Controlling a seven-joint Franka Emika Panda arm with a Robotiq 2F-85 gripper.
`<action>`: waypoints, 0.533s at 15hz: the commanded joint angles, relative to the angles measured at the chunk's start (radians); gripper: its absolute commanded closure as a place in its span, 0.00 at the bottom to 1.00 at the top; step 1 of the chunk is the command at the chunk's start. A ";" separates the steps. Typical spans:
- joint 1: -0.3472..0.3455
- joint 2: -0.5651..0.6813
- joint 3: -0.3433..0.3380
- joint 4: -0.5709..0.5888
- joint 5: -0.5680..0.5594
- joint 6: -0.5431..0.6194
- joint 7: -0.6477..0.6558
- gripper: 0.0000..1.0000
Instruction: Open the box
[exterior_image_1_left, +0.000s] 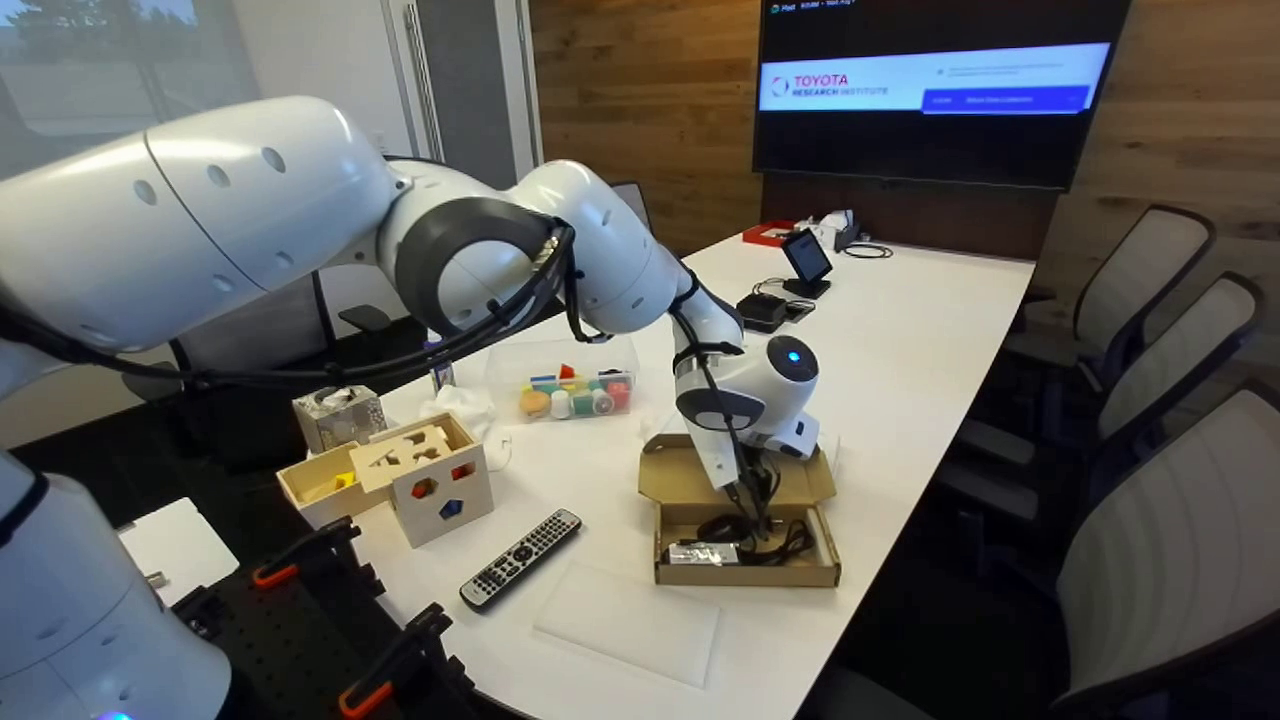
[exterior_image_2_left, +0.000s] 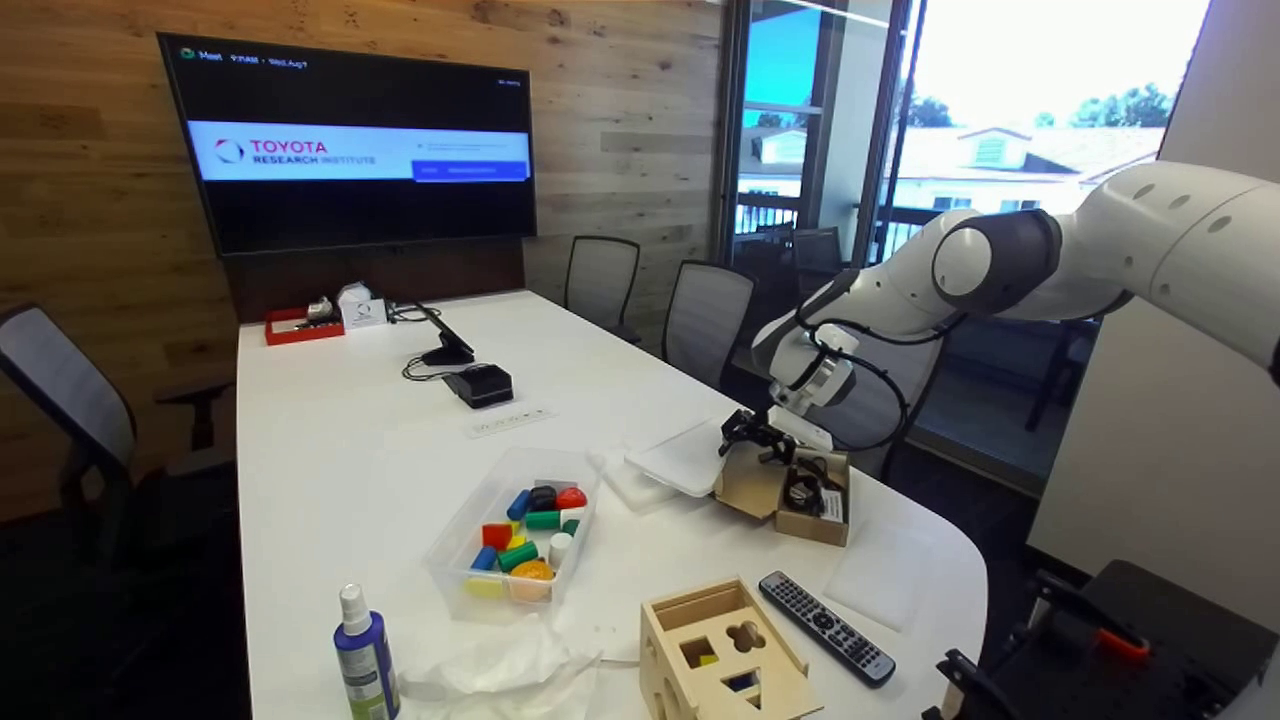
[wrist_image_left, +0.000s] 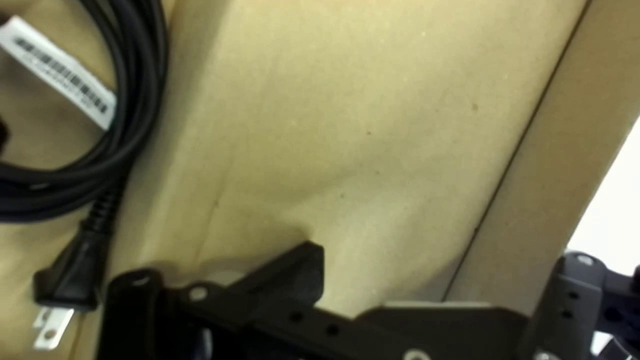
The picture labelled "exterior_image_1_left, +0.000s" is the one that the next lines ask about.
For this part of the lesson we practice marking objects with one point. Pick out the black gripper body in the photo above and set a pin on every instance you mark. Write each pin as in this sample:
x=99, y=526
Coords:
x=731, y=462

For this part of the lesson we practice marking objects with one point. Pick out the brown cardboard box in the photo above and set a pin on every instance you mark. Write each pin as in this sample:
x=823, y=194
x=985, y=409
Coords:
x=694, y=481

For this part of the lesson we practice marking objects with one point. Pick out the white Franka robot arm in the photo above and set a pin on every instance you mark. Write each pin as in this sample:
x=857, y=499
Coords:
x=203, y=226

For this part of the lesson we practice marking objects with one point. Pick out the wooden shape sorter box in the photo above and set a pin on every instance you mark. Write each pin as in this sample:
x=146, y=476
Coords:
x=441, y=485

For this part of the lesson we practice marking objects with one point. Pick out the small wooden block box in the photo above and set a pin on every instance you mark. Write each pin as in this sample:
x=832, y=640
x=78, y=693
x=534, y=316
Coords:
x=342, y=415

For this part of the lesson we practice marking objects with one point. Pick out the open wooden tray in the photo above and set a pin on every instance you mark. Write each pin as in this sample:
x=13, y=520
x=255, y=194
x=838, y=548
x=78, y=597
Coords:
x=327, y=481

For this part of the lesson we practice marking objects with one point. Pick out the black adapter with white label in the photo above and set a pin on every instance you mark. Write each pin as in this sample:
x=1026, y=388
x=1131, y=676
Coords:
x=694, y=555

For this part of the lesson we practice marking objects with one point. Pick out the flat black object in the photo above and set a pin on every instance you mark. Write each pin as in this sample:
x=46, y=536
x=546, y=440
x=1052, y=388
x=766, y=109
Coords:
x=766, y=313

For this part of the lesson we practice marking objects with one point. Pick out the clear container of coloured pieces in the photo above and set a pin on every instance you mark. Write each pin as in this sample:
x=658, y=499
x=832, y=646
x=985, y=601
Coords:
x=578, y=392

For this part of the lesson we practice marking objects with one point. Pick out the small black screen device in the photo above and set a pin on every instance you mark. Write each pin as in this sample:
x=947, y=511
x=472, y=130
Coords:
x=805, y=259

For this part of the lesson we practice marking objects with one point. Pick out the black remote control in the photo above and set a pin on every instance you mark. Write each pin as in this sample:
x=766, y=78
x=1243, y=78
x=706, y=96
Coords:
x=521, y=560

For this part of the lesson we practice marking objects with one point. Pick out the small red object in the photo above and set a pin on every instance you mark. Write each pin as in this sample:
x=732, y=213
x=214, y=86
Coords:
x=771, y=235

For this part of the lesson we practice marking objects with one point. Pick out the grey mesh office chair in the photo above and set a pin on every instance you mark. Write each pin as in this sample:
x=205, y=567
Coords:
x=1140, y=286
x=1172, y=353
x=1172, y=560

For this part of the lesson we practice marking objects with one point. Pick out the black mounting plate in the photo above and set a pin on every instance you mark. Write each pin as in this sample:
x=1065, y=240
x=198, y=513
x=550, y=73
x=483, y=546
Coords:
x=304, y=640

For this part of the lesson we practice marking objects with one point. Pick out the white paper sheet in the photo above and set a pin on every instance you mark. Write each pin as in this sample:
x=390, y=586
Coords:
x=180, y=546

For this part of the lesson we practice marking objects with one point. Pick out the wall mounted TV monitor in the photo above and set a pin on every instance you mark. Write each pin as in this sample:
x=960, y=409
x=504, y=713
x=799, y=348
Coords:
x=934, y=82

